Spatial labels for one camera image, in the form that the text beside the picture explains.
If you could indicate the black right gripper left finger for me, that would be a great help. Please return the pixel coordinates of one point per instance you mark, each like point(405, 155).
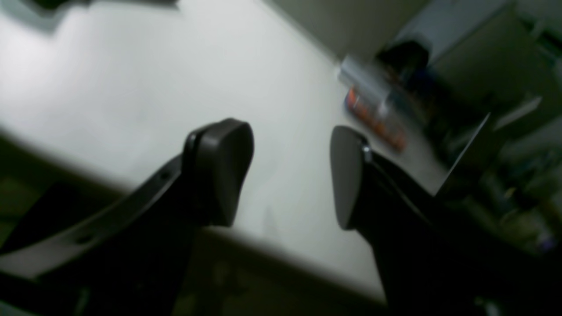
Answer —
point(129, 258)

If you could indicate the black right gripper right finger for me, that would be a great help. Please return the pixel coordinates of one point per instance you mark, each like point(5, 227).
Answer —
point(431, 259)

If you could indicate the clear orange parts box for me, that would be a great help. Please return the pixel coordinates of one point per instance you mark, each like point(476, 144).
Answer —
point(368, 101)

